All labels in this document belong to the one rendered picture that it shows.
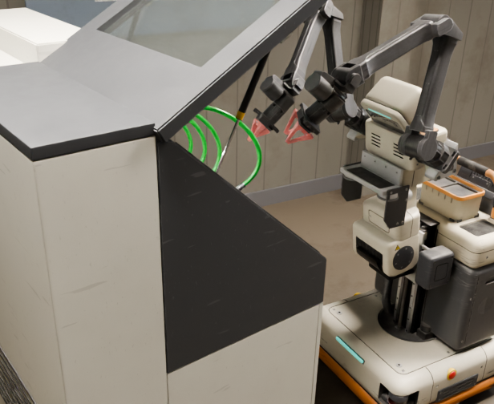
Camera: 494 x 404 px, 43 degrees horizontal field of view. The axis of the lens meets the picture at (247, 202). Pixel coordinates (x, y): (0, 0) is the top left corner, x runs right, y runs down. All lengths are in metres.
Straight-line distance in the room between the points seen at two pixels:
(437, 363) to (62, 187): 1.81
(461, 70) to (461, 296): 2.94
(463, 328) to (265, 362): 0.99
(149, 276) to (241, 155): 2.73
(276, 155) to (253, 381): 2.57
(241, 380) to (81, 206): 0.84
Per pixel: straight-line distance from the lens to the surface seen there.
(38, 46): 2.01
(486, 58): 5.45
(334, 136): 4.59
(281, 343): 2.00
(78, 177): 1.35
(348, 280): 3.65
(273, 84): 2.11
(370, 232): 2.47
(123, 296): 1.54
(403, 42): 1.96
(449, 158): 2.18
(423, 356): 2.73
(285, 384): 2.13
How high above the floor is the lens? 1.94
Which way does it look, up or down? 26 degrees down
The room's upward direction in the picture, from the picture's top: 1 degrees clockwise
